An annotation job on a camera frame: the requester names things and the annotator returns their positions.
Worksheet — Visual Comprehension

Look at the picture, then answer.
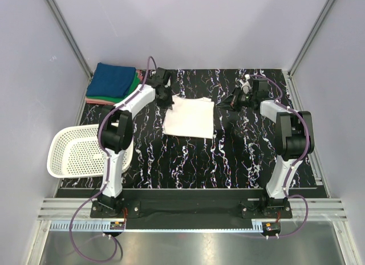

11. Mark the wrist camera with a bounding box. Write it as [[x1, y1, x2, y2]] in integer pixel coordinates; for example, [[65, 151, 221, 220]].
[[150, 67, 171, 88], [240, 74, 269, 101]]

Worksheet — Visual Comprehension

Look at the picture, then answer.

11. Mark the folded green t-shirt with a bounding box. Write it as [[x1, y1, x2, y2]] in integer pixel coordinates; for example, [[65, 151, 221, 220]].
[[95, 70, 143, 104]]

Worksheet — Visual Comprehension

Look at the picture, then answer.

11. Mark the white perforated plastic basket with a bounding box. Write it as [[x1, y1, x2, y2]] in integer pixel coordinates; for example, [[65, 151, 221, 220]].
[[46, 124, 134, 179]]

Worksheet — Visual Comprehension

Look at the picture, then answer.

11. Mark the folded blue t-shirt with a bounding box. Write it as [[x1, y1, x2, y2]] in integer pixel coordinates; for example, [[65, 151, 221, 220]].
[[86, 63, 136, 98]]

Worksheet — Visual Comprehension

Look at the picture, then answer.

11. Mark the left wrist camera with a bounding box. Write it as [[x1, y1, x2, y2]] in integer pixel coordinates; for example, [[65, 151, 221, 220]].
[[150, 67, 171, 88]]

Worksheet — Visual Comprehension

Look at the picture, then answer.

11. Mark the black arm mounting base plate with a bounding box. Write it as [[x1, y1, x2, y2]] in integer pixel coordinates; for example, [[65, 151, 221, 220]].
[[90, 189, 293, 219]]

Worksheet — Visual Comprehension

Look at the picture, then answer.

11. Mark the white Coca-Cola print t-shirt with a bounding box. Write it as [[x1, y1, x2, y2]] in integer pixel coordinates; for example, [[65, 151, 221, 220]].
[[163, 95, 214, 139]]

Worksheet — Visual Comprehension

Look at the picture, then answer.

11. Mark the white slotted cable duct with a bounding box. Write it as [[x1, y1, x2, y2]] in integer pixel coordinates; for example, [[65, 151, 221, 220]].
[[50, 221, 125, 232]]

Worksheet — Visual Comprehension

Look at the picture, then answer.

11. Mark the right aluminium frame post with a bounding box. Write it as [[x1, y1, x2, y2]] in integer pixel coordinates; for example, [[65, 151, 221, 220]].
[[287, 0, 337, 78]]

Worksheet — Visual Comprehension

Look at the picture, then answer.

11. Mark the aluminium frame post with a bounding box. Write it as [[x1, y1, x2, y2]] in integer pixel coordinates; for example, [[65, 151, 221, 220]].
[[45, 0, 93, 80], [287, 0, 337, 78]]

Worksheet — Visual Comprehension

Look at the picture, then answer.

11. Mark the folded pink t-shirt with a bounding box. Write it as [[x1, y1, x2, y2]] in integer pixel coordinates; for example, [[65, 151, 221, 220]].
[[84, 71, 143, 105]]

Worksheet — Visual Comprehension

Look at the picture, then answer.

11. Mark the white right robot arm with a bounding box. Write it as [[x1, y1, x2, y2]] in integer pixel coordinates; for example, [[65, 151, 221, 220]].
[[217, 88, 314, 217]]

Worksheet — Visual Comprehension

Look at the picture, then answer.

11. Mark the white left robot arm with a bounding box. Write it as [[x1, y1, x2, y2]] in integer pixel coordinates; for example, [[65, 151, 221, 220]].
[[95, 85, 173, 214]]

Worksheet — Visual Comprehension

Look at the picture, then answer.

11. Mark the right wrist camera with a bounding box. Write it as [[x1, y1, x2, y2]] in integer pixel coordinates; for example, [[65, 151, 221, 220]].
[[240, 74, 269, 101]]

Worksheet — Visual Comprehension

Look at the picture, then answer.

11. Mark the left aluminium frame post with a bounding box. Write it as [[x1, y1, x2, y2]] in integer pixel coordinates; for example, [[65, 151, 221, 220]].
[[45, 0, 93, 80]]

